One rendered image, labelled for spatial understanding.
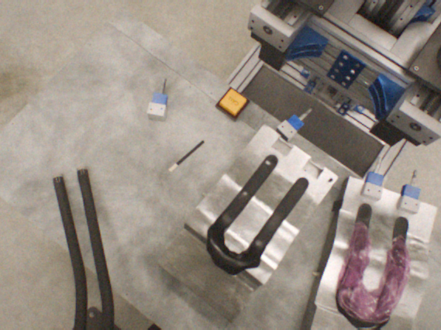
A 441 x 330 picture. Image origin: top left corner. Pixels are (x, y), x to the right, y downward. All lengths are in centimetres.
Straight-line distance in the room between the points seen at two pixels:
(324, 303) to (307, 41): 76
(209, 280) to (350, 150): 108
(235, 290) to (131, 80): 72
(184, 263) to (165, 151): 35
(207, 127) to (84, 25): 132
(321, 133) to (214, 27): 85
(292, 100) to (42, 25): 136
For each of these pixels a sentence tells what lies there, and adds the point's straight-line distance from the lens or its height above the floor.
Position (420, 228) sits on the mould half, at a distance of 140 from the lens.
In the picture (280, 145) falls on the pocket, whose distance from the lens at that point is 132.
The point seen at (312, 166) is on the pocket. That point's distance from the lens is 132.
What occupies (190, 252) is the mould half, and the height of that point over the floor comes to 86.
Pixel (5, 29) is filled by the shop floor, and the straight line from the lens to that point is 265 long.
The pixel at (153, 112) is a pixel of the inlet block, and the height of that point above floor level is 85.
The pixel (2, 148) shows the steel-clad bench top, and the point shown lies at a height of 80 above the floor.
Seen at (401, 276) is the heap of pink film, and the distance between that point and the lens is 130.
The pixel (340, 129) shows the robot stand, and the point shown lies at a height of 21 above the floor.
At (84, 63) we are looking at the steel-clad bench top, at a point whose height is 80.
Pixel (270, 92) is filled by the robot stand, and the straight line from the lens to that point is 209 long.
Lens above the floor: 210
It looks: 75 degrees down
